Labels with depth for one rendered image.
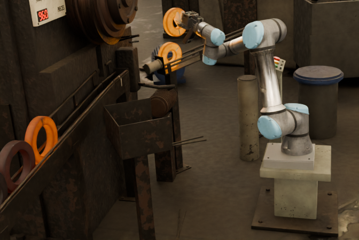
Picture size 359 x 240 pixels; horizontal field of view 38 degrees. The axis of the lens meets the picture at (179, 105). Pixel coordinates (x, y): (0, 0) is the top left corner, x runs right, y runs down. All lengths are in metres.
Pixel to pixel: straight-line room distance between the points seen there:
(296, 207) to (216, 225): 0.40
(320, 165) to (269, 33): 0.67
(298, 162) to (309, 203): 0.23
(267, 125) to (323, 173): 0.33
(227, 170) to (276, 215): 0.60
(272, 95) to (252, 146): 0.88
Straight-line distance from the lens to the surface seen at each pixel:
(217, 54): 2.69
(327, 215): 2.71
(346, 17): 4.40
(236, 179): 3.05
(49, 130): 2.07
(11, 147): 1.84
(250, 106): 3.12
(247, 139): 3.20
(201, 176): 3.10
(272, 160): 2.49
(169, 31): 2.84
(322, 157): 2.63
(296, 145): 2.52
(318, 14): 4.33
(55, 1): 2.34
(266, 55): 2.37
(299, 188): 2.58
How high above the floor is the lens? 1.42
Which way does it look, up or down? 19 degrees down
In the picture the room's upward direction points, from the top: 4 degrees counter-clockwise
